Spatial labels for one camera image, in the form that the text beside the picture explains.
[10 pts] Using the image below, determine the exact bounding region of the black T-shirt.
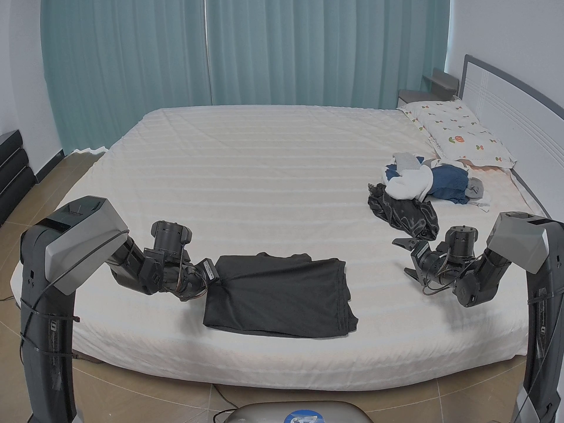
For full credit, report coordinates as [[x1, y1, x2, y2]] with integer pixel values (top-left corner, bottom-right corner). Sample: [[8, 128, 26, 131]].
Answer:
[[203, 251, 358, 339]]

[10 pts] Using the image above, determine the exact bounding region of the white printed pillow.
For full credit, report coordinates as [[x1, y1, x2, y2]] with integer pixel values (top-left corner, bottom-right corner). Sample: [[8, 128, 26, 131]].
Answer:
[[399, 100, 517, 168]]

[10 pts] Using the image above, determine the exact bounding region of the grey bedside table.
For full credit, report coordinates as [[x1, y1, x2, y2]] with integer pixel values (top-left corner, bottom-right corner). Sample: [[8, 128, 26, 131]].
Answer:
[[397, 69, 460, 107]]

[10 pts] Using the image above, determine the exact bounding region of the bed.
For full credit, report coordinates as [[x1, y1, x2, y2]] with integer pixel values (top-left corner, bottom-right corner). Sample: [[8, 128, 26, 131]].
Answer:
[[11, 53, 564, 389]]

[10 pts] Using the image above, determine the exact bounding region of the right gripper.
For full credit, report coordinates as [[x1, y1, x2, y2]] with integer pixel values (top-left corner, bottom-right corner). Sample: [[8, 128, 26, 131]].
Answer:
[[392, 237, 448, 286]]

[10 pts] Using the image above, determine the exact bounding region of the black chest of drawers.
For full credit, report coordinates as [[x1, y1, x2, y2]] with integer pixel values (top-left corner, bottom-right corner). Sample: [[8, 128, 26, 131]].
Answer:
[[0, 130, 36, 228]]

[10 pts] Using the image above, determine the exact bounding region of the pile of clothes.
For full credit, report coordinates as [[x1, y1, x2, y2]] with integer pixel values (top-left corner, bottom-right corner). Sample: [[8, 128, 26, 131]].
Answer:
[[368, 152, 492, 241]]

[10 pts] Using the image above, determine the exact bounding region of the blue-green curtain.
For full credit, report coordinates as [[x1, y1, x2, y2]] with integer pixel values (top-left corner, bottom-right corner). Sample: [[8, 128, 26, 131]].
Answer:
[[40, 0, 212, 153], [205, 0, 452, 110]]

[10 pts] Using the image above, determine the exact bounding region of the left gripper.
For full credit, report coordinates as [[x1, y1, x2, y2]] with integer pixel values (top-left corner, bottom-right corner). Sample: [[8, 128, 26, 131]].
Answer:
[[178, 258, 219, 301]]

